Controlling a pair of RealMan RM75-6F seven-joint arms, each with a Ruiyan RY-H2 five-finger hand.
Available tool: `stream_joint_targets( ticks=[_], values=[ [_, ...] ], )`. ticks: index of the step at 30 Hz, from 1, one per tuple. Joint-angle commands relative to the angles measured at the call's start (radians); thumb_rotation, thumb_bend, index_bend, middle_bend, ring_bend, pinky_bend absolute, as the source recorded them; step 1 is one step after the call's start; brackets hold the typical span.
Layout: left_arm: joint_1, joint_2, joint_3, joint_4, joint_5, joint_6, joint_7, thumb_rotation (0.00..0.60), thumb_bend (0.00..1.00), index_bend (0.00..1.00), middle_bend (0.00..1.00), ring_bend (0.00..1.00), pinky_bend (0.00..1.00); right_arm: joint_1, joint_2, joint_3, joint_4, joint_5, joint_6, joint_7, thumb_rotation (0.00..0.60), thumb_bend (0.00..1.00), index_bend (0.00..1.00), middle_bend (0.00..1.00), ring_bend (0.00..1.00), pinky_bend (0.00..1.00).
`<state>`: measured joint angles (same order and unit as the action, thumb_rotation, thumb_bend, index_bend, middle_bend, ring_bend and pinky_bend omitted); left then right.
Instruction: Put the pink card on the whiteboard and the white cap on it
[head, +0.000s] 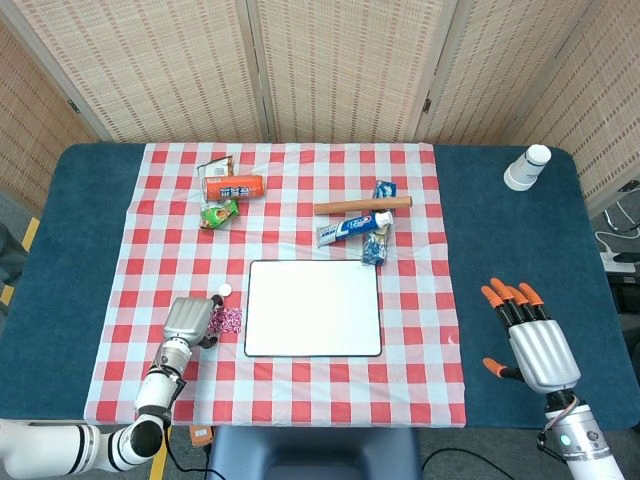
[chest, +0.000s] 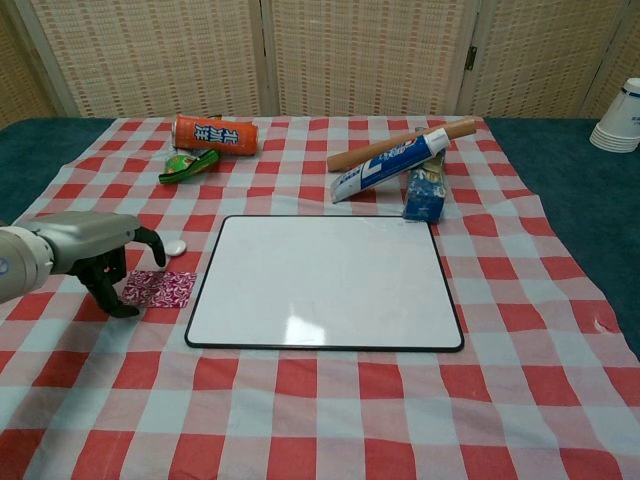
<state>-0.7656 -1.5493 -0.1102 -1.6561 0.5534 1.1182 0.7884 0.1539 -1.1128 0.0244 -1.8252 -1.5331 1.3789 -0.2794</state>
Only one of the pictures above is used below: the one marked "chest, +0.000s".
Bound silver black-fingered left robot hand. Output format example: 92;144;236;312
14;211;167;319

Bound pink patterned square packet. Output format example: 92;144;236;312
122;269;198;309

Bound white rectangular tray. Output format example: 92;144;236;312
184;214;465;351

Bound green snack packet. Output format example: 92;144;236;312
158;148;222;185

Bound orange soda can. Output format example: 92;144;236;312
172;114;260;157

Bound wooden rolling pin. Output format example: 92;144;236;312
326;116;477;173

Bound red white checkered tablecloth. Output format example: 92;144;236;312
0;115;640;480

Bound blue white toothpaste tube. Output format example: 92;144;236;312
329;127;451;204

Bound woven folding screen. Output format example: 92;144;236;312
0;0;640;121

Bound blue snack bag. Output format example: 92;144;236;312
402;149;448;224

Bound white paper cup stack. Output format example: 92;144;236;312
589;77;640;154

